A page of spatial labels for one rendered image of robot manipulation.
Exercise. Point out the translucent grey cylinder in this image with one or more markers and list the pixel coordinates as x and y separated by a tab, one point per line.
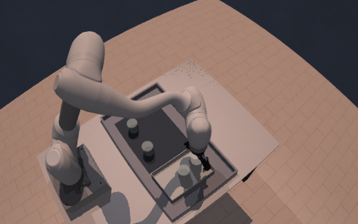
147	148
183	171
195	162
132	124

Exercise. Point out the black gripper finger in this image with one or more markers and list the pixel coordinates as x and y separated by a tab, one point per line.
187	146
205	162

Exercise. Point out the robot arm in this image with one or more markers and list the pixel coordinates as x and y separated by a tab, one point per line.
80	87

